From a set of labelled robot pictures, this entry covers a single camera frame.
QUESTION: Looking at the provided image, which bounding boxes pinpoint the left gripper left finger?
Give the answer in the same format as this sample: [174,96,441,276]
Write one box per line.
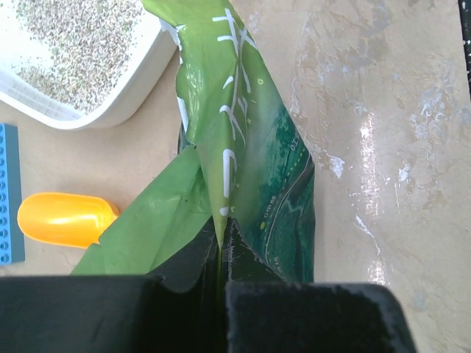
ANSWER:
[1,221,220,352]

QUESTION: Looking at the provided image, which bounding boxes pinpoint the orange plastic scoop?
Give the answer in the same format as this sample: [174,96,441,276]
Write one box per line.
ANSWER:
[17,192,120,249]

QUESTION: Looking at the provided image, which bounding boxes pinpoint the green litter bag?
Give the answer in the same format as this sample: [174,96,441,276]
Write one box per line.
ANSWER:
[73,1,315,282]

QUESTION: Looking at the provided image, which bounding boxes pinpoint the white litter box tray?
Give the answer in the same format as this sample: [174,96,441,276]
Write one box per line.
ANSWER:
[1,1,176,130]

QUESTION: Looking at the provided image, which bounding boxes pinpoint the blue studded plate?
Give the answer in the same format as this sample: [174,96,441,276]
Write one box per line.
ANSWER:
[0,123,25,265]

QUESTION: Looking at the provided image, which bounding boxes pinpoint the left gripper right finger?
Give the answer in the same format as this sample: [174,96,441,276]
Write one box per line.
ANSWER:
[222,219,417,352]

